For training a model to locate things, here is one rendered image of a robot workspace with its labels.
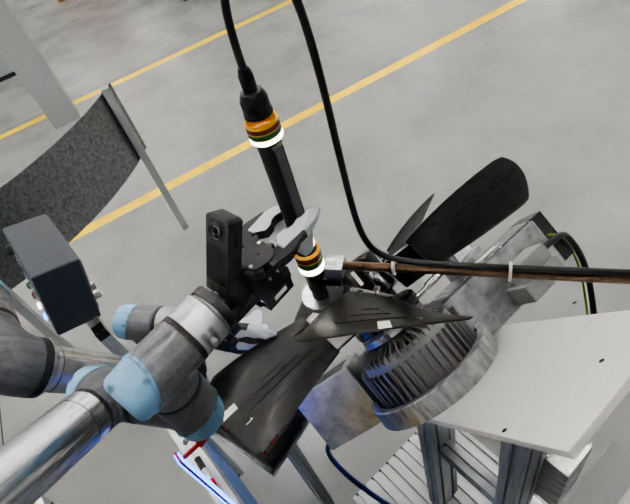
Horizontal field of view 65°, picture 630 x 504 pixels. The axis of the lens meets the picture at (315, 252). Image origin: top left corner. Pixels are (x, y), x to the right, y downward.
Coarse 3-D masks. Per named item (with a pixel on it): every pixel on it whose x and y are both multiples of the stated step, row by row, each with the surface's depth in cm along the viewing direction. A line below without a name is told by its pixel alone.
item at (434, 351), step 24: (456, 312) 94; (408, 336) 90; (432, 336) 88; (456, 336) 89; (360, 360) 98; (384, 360) 89; (408, 360) 87; (432, 360) 87; (456, 360) 87; (384, 384) 89; (408, 384) 88; (432, 384) 86
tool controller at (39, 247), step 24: (24, 240) 123; (48, 240) 122; (24, 264) 115; (48, 264) 115; (72, 264) 116; (48, 288) 115; (72, 288) 119; (96, 288) 132; (48, 312) 118; (72, 312) 122; (96, 312) 127
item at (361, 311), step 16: (336, 304) 76; (352, 304) 75; (368, 304) 74; (384, 304) 74; (400, 304) 77; (320, 320) 69; (336, 320) 68; (352, 320) 67; (368, 320) 66; (384, 320) 65; (400, 320) 64; (416, 320) 64; (432, 320) 63; (448, 320) 62; (464, 320) 62; (304, 336) 65; (320, 336) 64; (336, 336) 62
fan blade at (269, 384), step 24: (288, 336) 93; (240, 360) 95; (264, 360) 92; (288, 360) 90; (312, 360) 89; (216, 384) 95; (240, 384) 91; (264, 384) 88; (288, 384) 87; (312, 384) 86; (240, 408) 87; (264, 408) 85; (288, 408) 84; (240, 432) 84; (264, 432) 82
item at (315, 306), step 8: (328, 256) 80; (336, 256) 80; (344, 256) 79; (336, 264) 78; (328, 272) 79; (336, 272) 78; (344, 272) 79; (328, 280) 80; (336, 280) 79; (304, 288) 88; (328, 288) 82; (336, 288) 82; (304, 296) 87; (312, 296) 86; (336, 296) 83; (304, 304) 86; (312, 304) 85; (320, 304) 85; (328, 304) 84; (320, 312) 85
